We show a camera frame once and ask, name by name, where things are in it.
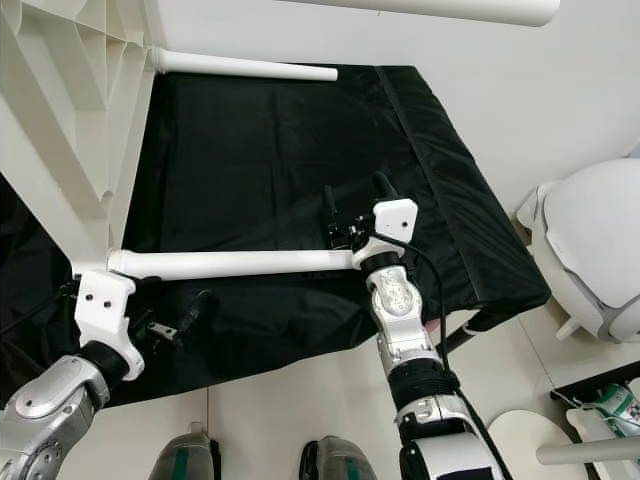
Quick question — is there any white plastic table top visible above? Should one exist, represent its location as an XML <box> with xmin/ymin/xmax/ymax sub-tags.
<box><xmin>0</xmin><ymin>0</ymin><xmax>161</xmax><ymax>279</ymax></box>

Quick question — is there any white plastic chair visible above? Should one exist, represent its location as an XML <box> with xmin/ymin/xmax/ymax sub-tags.
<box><xmin>515</xmin><ymin>158</ymin><xmax>640</xmax><ymax>343</ymax></box>

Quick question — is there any grey green robot right leg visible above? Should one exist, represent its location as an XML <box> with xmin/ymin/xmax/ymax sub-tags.
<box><xmin>300</xmin><ymin>437</ymin><xmax>381</xmax><ymax>480</ymax></box>

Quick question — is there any green white packet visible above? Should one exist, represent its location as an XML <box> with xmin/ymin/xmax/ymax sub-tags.
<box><xmin>595</xmin><ymin>385</ymin><xmax>640</xmax><ymax>421</ymax></box>

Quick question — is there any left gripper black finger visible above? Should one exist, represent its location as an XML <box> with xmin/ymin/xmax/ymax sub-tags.
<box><xmin>180</xmin><ymin>290</ymin><xmax>218</xmax><ymax>339</ymax></box>

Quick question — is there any black table cloth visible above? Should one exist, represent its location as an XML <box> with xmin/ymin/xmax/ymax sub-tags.
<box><xmin>0</xmin><ymin>65</ymin><xmax>553</xmax><ymax>406</ymax></box>

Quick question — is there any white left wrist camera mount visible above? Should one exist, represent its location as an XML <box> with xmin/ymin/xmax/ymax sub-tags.
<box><xmin>74</xmin><ymin>268</ymin><xmax>143</xmax><ymax>383</ymax></box>

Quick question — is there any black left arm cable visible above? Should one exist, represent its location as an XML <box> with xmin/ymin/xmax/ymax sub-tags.
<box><xmin>0</xmin><ymin>280</ymin><xmax>81</xmax><ymax>341</ymax></box>

